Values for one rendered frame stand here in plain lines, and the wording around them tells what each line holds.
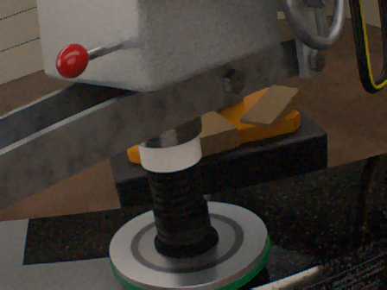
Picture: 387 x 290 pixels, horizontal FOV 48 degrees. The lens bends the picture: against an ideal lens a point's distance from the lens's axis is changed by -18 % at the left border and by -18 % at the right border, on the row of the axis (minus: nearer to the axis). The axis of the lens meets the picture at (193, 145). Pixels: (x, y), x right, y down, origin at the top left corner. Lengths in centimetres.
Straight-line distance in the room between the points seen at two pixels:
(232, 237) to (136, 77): 30
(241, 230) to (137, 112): 26
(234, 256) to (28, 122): 30
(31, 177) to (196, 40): 19
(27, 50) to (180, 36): 636
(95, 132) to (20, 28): 630
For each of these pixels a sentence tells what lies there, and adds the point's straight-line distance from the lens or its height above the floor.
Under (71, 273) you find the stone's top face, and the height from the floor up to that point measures 87.
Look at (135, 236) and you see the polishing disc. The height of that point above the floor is 93.
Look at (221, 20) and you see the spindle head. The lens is 48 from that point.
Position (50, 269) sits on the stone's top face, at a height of 87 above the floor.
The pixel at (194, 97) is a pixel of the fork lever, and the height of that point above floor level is 113.
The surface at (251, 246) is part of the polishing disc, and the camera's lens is 64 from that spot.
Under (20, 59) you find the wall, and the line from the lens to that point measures 680.
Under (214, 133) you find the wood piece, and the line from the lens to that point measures 123.
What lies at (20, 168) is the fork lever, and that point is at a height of 114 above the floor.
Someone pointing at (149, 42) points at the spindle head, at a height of 122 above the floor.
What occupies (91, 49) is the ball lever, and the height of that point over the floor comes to 122.
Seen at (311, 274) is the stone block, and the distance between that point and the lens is 68.
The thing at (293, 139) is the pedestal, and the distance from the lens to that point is 138.
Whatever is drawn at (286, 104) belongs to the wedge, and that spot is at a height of 81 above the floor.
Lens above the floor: 130
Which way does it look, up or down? 23 degrees down
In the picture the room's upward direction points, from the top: 8 degrees counter-clockwise
